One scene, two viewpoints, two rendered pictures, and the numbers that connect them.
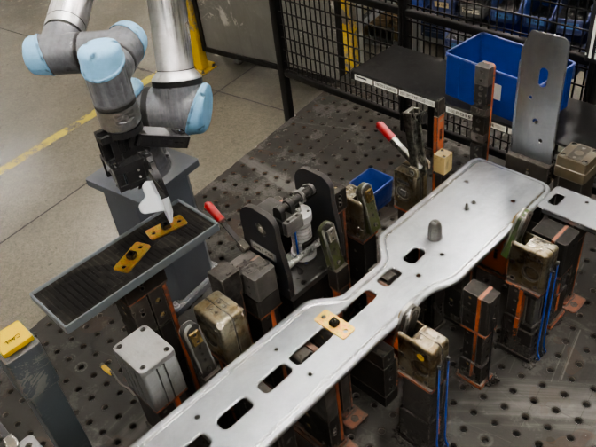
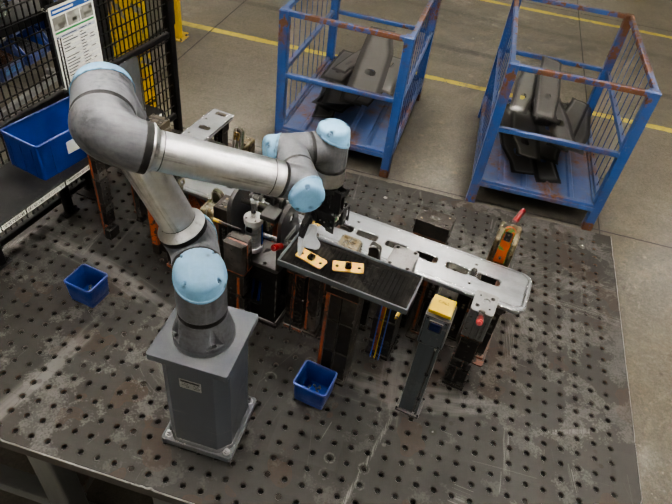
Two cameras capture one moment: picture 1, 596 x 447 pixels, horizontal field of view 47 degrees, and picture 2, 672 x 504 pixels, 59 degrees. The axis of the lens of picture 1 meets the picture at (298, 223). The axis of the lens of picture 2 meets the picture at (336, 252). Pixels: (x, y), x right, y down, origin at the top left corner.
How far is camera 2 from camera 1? 2.11 m
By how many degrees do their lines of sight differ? 82
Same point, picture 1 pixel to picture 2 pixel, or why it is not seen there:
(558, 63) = (136, 74)
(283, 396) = (377, 229)
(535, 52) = not seen: hidden behind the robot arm
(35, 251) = not seen: outside the picture
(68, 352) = (318, 478)
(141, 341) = (398, 259)
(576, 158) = (162, 121)
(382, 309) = not seen: hidden behind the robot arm
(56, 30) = (298, 165)
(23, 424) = (396, 473)
